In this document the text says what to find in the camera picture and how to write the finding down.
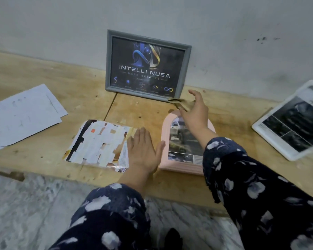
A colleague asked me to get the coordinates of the pink arched picture frame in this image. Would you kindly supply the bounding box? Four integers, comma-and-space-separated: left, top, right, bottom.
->
158, 109, 216, 176

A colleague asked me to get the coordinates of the person's right foot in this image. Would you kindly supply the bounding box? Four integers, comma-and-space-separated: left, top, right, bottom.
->
163, 228, 183, 250

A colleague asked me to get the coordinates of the white logo print sheet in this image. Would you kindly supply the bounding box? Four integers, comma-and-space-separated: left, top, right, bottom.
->
0, 84, 68, 155

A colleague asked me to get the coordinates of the person's left hand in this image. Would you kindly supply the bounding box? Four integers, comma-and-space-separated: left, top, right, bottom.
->
126, 127, 166, 175

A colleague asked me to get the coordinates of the grey picture frame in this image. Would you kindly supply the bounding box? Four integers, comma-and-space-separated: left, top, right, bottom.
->
105, 29, 192, 102

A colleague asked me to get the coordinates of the brown wiping cloth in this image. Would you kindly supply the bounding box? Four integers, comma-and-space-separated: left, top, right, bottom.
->
168, 98, 196, 112

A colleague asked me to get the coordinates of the person's left forearm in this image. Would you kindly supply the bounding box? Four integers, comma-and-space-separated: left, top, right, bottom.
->
48, 166, 157, 250

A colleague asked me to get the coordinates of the white picture frame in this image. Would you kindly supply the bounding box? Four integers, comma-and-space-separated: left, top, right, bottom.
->
251, 80, 313, 162

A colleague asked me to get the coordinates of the person's right hand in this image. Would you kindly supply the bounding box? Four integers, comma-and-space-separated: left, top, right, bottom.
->
178, 90, 212, 134

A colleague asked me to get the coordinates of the pale paper sheet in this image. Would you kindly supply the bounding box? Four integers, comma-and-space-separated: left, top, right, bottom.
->
62, 119, 137, 174

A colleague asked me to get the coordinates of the person's right forearm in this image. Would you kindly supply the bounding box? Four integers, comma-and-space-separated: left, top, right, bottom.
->
195, 126, 313, 250

